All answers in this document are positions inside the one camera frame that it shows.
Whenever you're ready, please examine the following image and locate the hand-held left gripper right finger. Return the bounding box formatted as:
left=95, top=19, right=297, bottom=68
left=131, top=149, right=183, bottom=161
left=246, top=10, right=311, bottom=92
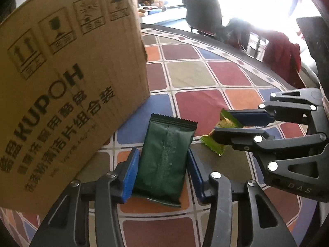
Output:
left=188, top=149, right=296, bottom=247

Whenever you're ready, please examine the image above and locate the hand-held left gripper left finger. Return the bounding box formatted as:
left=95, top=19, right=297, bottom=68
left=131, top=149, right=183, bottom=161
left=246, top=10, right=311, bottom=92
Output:
left=33, top=147, right=140, bottom=247

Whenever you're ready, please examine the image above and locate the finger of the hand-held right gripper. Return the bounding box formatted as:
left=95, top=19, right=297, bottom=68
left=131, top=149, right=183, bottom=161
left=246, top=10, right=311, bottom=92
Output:
left=213, top=127, right=329, bottom=180
left=226, top=87, right=323, bottom=127

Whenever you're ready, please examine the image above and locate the light green snack packet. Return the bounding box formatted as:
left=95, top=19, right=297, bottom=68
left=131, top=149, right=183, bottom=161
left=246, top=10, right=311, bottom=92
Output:
left=200, top=108, right=244, bottom=157

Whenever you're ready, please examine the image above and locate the dark green snack packet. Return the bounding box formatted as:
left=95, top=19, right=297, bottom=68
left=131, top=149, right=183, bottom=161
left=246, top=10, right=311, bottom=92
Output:
left=132, top=113, right=198, bottom=209

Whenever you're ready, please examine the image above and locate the large cardboard box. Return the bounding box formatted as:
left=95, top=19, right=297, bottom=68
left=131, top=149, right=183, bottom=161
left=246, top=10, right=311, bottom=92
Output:
left=0, top=0, right=151, bottom=211

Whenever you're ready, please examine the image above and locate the red garment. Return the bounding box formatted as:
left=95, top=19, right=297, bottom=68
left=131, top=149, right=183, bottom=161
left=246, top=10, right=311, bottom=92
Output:
left=266, top=30, right=302, bottom=88

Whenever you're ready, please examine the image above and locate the checkered colourful tablecloth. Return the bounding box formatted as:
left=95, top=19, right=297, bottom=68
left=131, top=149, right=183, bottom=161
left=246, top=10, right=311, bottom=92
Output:
left=0, top=23, right=322, bottom=247

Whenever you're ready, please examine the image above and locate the dark armchair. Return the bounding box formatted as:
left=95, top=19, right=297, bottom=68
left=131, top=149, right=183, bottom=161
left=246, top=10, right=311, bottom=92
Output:
left=184, top=0, right=225, bottom=35

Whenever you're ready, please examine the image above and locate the white low cabinet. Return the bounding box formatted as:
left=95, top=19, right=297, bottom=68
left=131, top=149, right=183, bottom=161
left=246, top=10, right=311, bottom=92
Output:
left=139, top=3, right=189, bottom=27

